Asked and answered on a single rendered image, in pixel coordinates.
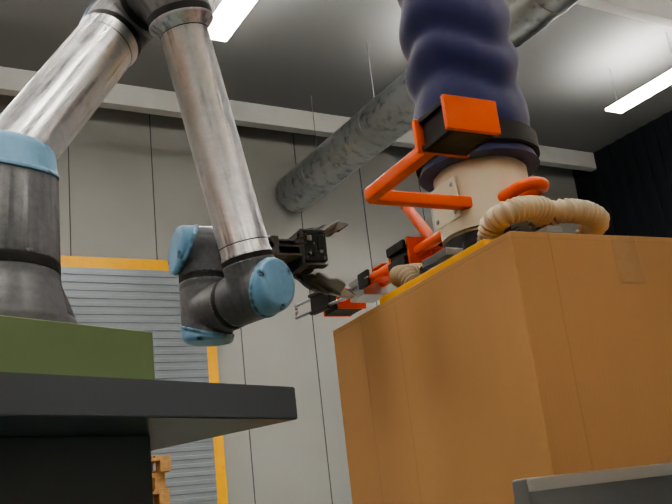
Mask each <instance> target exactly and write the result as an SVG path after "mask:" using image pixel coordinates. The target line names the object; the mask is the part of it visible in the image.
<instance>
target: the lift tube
mask: <svg viewBox="0 0 672 504"><path fill-rule="evenodd" d="M397 2H398V4H399V6H400V9H401V17H400V24H399V42H400V46H401V51H402V53H403V55H404V58H405V60H406V62H407V64H408V66H407V70H406V75H405V81H406V85H407V90H408V92H409V95H410V97H411V99H412V101H413V103H414V104H415V110H414V117H413V120H414V119H415V120H418V119H419V118H420V117H421V116H422V115H424V114H425V113H426V112H427V111H428V110H429V109H430V108H432V107H433V106H434V105H435V104H436V103H437V102H438V101H440V100H441V99H440V96H441V95H442V94H447V95H455V96H462V97H469V98H476V99H483V100H491V101H495V102H496V107H497V113H498V118H499V119H509V120H515V121H519V122H522V123H525V124H527V125H529V126H530V117H529V111H528V107H527V103H526V101H525V98H524V96H523V94H522V91H521V90H520V88H519V86H518V83H517V76H518V70H519V55H518V52H517V50H516V48H515V46H514V45H513V43H512V42H511V40H510V38H509V32H510V27H511V12H510V9H509V6H508V4H507V2H506V0H397ZM469 155H470V156H469V158H467V159H471V158H476V157H482V156H509V157H513V158H516V159H518V160H519V161H522V162H523V163H524V164H525V165H526V167H527V173H528V177H530V176H531V175H532V174H534V173H535V172H536V171H537V169H538V168H539V165H540V160H539V158H538V156H537V155H536V153H535V152H534V150H533V149H532V148H531V147H529V146H527V145H525V144H522V143H518V142H509V141H493V142H485V143H484V144H482V145H481V146H480V147H478V148H477V149H476V150H474V151H473V152H472V153H470V154H469ZM467 159H466V158H456V157H446V156H436V157H434V158H432V159H431V160H430V161H429V162H427V163H426V165H425V166H424V167H423V168H422V171H421V173H420V179H419V184H420V186H421V187H422V188H423V189H424V190H426V191H428V192H432V191H433V190H434V185H433V181H434V179H435V177H436V176H437V175H438V174H439V173H440V172H441V171H442V170H443V169H445V168H447V167H448V166H450V165H453V164H455V163H457V162H460V161H463V160H467Z"/></svg>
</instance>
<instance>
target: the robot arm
mask: <svg viewBox="0 0 672 504"><path fill-rule="evenodd" d="M213 20H214V16H213V12H212V8H211V5H210V2H209V0H96V1H94V2H93V3H92V4H91V5H90V6H89V7H88V8H87V10H86V11H85V13H84V15H83V17H82V19H81V21H80V23H79V26H78V27H77V28H76V29H75V30H74V31H73V32H72V34H71V35H70V36H69V37H68V38H67V39H66V40H65V42H64V43H63V44H62V45H61V46H60V47H59V48H58V49H57V51H56V52H55V53H54V54H53V55H52V56H51V57H50V59H49V60H48V61H47V62H46V63H45V64H44V65H43V67H42V68H41V69H40V70H39V71H38V72H37V73H36V74H35V76H34V77H33V78H32V79H31V80H30V81H29V82H28V84H27V85H26V86H25V87H24V88H23V89H22V90H21V92H20V93H19V94H18V95H17V96H16V97H15V98H14V100H13V101H12V102H11V103H10V104H9V105H8V106H7V107H6V109H5V110H4V111H3V112H2V113H1V114H0V315H4V316H13V317H22V318H31V319H40V320H49V321H58V322H67V323H76V324H78V322H77V320H76V317H75V315H74V312H73V310H72V308H71V305H70V303H69V301H68V299H67V296H66V294H65V292H64V290H63V287H62V283H61V252H60V215H59V178H60V177H59V174H58V171H57V163H56V162H57V161H58V159H59V158H60V157H61V155H62V154H63V153H64V151H65V150H66V149H67V147H68V146H69V145H70V144H71V142H72V141H73V140H74V138H75V137H76V136H77V134H78V133H79V132H80V130H81V129H82V128H83V127H84V125H85V124H86V123H87V121H88V120H89V119H90V117H91V116H92V115H93V113H94V112H95V111H96V109H97V108H98V107H99V106H100V104H101V103H102V102H103V100H104V99H105V98H106V96H107V95H108V94H109V92H110V91H111V90H112V88H113V87H114V86H115V85H116V83H117V82H118V81H119V79H120V78H121V77H122V75H123V74H124V73H125V71H126V70H127V69H128V68H129V67H130V66H131V65H132V64H133V63H134V62H135V61H136V60H137V58H138V57H139V56H140V54H141V53H142V52H143V50H144V49H145V48H146V47H147V46H148V44H149V43H150V42H152V41H153V40H154V39H155V38H157V39H159V40H161V43H162V47H163V51H164V54H165V58H166V61H167V65H168V69H169V72H170V76H171V79H172V83H173V87H174V90H175V94H176V98H177V101H178V105H179V108H180V112H181V116H182V119H183V123H184V126H185V130H186V134H187V137H188V141H189V145H190V148H191V152H192V155H193V159H194V163H195V166H196V170H197V173H198V177H199V181H200V184H201V188H202V192H203V195H204V199H205V202H206V206H207V210H208V213H209V217H210V220H211V224H212V226H198V225H197V224H196V225H182V226H179V227H178V228H176V230H175V231H174V233H173V235H172V238H171V242H170V246H169V253H168V265H169V271H170V273H171V274H173V275H175V276H176V275H179V294H180V313H181V325H180V328H181V330H182V339H183V341H184V342H185V343H187V344H189V345H193V346H222V345H227V344H230V343H231V342H233V340H234V337H235V334H233V331H235V330H237V329H240V328H242V327H244V326H245V325H248V324H251V323H253V322H256V321H259V320H261V319H264V318H270V317H273V316H275V315H276V314H277V313H279V312H281V311H283V310H285V309H286V308H287V307H288V306H289V305H290V304H291V302H292V300H293V297H294V293H295V283H294V278H295V279H296V280H298V281H299V282H300V283H301V284H302V285H303V286H304V287H306V288H307V289H309V290H311V291H315V292H318V293H322V294H328V295H332V296H336V297H343V298H354V297H355V296H356V294H354V293H353V292H351V291H350V290H348V289H344V288H345V286H346V283H345V282H344V281H342V280H341V279H338V278H329V277H328V276H327V275H326V274H324V273H320V272H317V273H316V275H314V274H310V273H312V272H313V271H314V269H324V268H325V267H327V266H328V264H325V262H327V261H328V256H327V246H326V237H330V236H331V235H333V234H334V233H335V232H339V231H341V230H342V229H343V228H345V227H346V226H348V224H347V223H343V222H339V220H337V221H335V222H334V223H329V224H324V225H322V226H320V227H314V228H307V229H299V230H298V231H297V232H295V233H294V234H293V235H292V236H291V237H290V238H288V239H279V238H278V236H273V235H271V236H270V235H267V233H266V230H265V226H264V223H263V219H262V216H261V212H260V209H259V205H258V202H257V198H256V195H255V191H254V188H253V184H252V180H251V177H250V173H249V170H248V166H247V163H246V159H245V156H244V152H243V149H242V145H241V142H240V138H239V135H238V131H237V128H236V124H235V121H234V117H233V114H232V110H231V107H230V103H229V100H228V96H227V93H226V89H225V86H224V82H223V79H222V75H221V71H220V68H219V64H218V61H217V57H216V54H215V50H214V47H213V43H212V40H211V36H210V33H209V29H208V28H209V27H210V25H211V24H212V22H213Z"/></svg>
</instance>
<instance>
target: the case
mask: <svg viewBox="0 0 672 504"><path fill-rule="evenodd" d="M333 337H334V346H335V354H336V363H337V372H338V381H339V390H340V398H341V407H342V416H343V425H344V433H345V442H346V451H347V460H348V469H349V477H350V486H351V495H352V504H515V499H514V493H513V487H512V481H513V480H516V479H523V478H531V477H540V476H550V475H559V474H568V473H578V472H587V471H596V470H606V469H615V468H624V467H634V466H643V465H652V464H662V463H671V462H672V238H667V237H643V236H619V235H595V234H570V233H546V232H522V231H509V232H507V233H505V234H503V235H501V236H500V237H498V238H496V239H494V240H493V241H491V242H489V243H487V244H486V245H484V246H482V247H480V248H478V249H477V250H475V251H473V252H471V253H470V254H468V255H466V256H464V257H463V258H461V259H459V260H457V261H456V262H454V263H452V264H450V265H449V266H447V267H445V268H443V269H441V270H440V271H438V272H436V273H434V274H433V275H431V276H429V277H427V278H426V279H424V280H422V281H420V282H419V283H417V284H415V285H413V286H411V287H410V288H408V289H406V290H404V291H403V292H401V293H399V294H397V295H396V296H394V297H392V298H390V299H389V300H387V301H385V302H383V303H382V304H380V305H378V306H376V307H374V308H373V309H371V310H369V311H367V312H366V313H364V314H362V315H360V316H359V317H357V318H355V319H353V320H352V321H350V322H348V323H346V324H345V325H343V326H341V327H339V328H337V329H336V330H334V331H333Z"/></svg>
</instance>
